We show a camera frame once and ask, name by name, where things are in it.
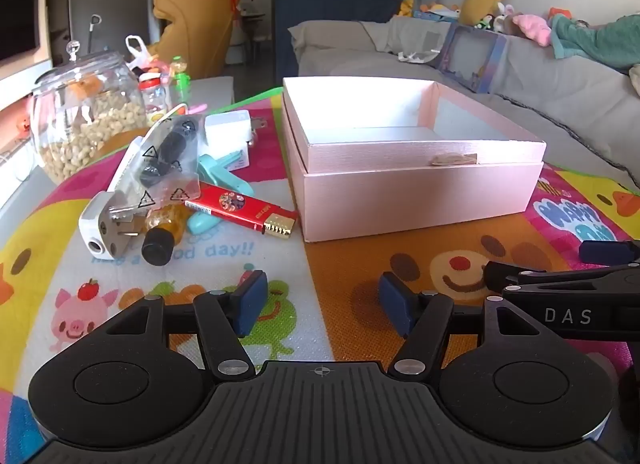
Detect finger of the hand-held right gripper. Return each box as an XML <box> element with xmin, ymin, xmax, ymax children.
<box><xmin>580</xmin><ymin>240</ymin><xmax>640</xmax><ymax>263</ymax></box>
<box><xmin>484</xmin><ymin>261</ymin><xmax>640</xmax><ymax>292</ymax></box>

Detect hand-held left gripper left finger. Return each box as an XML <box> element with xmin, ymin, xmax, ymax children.
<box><xmin>106</xmin><ymin>270</ymin><xmax>269</xmax><ymax>379</ymax></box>

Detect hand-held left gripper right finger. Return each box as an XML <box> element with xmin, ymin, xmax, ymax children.
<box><xmin>378</xmin><ymin>271</ymin><xmax>541</xmax><ymax>379</ymax></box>

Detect red lighter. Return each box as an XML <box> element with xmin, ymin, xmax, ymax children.
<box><xmin>184</xmin><ymin>183</ymin><xmax>299</xmax><ymax>241</ymax></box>

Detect pink cardboard box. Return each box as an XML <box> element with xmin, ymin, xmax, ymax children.
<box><xmin>281</xmin><ymin>76</ymin><xmax>547</xmax><ymax>243</ymax></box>

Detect amber bottle with black cap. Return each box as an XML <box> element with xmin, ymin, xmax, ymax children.
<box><xmin>141</xmin><ymin>204</ymin><xmax>193</xmax><ymax>266</ymax></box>

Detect teal plastic clip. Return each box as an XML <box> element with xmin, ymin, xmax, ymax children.
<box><xmin>187</xmin><ymin>153</ymin><xmax>255</xmax><ymax>235</ymax></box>

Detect clear plastic bag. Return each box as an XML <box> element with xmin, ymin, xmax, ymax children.
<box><xmin>107</xmin><ymin>114</ymin><xmax>206</xmax><ymax>212</ymax></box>

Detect white charger cube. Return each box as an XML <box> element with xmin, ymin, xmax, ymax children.
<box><xmin>204</xmin><ymin>110</ymin><xmax>268</xmax><ymax>172</ymax></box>

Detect white power adapter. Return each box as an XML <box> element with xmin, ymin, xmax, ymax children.
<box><xmin>78</xmin><ymin>116</ymin><xmax>173</xmax><ymax>262</ymax></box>

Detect colourful cartoon play mat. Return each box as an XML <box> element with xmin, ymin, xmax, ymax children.
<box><xmin>0</xmin><ymin>86</ymin><xmax>640</xmax><ymax>464</ymax></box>

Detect grey sofa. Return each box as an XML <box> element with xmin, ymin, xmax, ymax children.
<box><xmin>287</xmin><ymin>18</ymin><xmax>640</xmax><ymax>189</ymax></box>

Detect teal blanket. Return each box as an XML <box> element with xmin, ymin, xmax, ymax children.
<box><xmin>547</xmin><ymin>14</ymin><xmax>640</xmax><ymax>69</ymax></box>

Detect blue windowed toy box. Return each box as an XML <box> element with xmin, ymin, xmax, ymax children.
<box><xmin>440</xmin><ymin>22</ymin><xmax>510</xmax><ymax>94</ymax></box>

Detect small jar with red lid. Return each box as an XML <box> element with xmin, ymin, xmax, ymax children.
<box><xmin>137</xmin><ymin>72</ymin><xmax>173</xmax><ymax>125</ymax></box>

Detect green toy bottle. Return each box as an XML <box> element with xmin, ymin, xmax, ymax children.
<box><xmin>170</xmin><ymin>56</ymin><xmax>193</xmax><ymax>104</ymax></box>

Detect white papers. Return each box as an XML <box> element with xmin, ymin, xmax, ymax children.
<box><xmin>397</xmin><ymin>48</ymin><xmax>442</xmax><ymax>65</ymax></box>

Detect pink plush toy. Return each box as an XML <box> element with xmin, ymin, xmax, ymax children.
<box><xmin>512</xmin><ymin>14</ymin><xmax>552</xmax><ymax>47</ymax></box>

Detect glass jar of nuts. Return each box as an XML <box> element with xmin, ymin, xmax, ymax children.
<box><xmin>31</xmin><ymin>41</ymin><xmax>148</xmax><ymax>185</ymax></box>

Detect green and white plush toy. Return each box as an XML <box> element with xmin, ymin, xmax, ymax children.
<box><xmin>474</xmin><ymin>2</ymin><xmax>517</xmax><ymax>34</ymax></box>

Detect pile of plush toys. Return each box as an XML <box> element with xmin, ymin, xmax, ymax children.
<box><xmin>399</xmin><ymin>0</ymin><xmax>461</xmax><ymax>20</ymax></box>

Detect white plastic bag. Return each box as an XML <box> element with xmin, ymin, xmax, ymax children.
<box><xmin>125</xmin><ymin>35</ymin><xmax>161</xmax><ymax>74</ymax></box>

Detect yellow armchair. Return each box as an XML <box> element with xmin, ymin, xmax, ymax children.
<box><xmin>151</xmin><ymin>0</ymin><xmax>236</xmax><ymax>80</ymax></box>

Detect dark blue cabinet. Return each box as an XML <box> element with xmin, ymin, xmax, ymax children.
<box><xmin>274</xmin><ymin>0</ymin><xmax>416</xmax><ymax>87</ymax></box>

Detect white stick vacuum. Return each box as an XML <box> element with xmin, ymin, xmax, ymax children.
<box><xmin>88</xmin><ymin>14</ymin><xmax>104</xmax><ymax>62</ymax></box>

